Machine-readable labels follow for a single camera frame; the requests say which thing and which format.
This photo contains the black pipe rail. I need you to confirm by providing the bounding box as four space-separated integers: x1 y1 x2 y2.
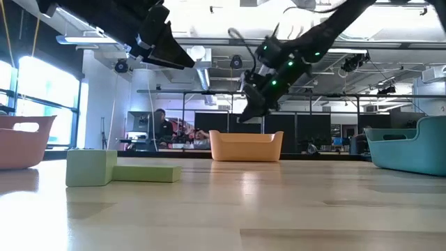
136 89 446 99

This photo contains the green rectangular block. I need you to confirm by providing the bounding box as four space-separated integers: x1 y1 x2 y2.
111 164 183 183
65 149 118 188

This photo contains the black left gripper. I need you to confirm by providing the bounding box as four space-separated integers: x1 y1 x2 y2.
134 3 195 70

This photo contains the black curtain partition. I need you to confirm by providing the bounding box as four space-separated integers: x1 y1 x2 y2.
193 111 429 154

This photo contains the white wall unit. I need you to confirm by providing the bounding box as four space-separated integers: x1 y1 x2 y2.
421 65 446 84

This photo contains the black round ceiling speaker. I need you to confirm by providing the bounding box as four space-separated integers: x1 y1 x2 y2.
229 54 244 70
114 59 129 74

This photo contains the white hanging cable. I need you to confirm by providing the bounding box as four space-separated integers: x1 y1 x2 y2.
145 78 158 151

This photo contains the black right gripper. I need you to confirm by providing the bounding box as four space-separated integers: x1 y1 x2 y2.
238 64 311 123

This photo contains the terracotta plastic bin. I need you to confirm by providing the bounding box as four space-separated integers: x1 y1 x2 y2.
0 115 57 171

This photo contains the yellow hanging rope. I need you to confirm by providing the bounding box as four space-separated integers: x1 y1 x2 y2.
0 0 17 69
31 12 43 59

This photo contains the dark blue chair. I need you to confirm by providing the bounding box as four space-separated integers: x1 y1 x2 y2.
349 133 367 155

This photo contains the ceiling strip light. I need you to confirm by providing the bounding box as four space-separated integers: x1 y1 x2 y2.
55 33 119 45

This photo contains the equipment cart with monitor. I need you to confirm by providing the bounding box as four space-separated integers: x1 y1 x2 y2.
125 110 154 150

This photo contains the teal plastic bin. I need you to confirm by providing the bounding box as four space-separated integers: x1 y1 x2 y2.
364 116 446 177

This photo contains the black track light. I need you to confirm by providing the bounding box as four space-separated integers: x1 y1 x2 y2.
377 84 397 96
340 52 371 73

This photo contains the yellow plastic bin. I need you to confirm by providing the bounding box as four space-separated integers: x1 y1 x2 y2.
208 130 284 162

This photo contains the person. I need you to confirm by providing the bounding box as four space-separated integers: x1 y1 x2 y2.
149 108 175 147
186 128 210 149

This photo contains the black tripod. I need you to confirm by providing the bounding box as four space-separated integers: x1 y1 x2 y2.
100 116 108 151

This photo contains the white ceiling box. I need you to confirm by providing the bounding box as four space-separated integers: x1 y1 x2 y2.
186 45 213 69

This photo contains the grey overhead beam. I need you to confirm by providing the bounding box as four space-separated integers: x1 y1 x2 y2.
174 36 446 50

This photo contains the white leaning pole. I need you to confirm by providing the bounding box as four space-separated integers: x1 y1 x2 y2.
106 100 116 151

